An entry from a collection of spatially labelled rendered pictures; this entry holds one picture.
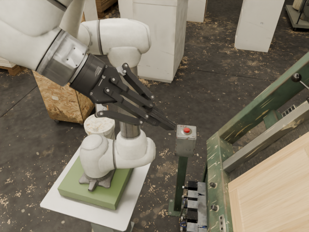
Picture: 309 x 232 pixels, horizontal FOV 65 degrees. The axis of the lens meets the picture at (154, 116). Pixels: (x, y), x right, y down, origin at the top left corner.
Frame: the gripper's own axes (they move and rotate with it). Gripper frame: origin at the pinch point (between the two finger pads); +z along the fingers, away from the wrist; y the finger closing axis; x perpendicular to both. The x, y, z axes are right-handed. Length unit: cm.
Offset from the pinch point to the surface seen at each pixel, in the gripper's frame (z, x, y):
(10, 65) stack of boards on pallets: -76, 364, 84
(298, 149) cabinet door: 67, 8, 24
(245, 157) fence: 72, 36, 21
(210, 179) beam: 73, 56, 7
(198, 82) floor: 151, 221, 166
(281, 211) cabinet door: 67, 10, -1
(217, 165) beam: 72, 54, 16
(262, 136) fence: 68, 27, 31
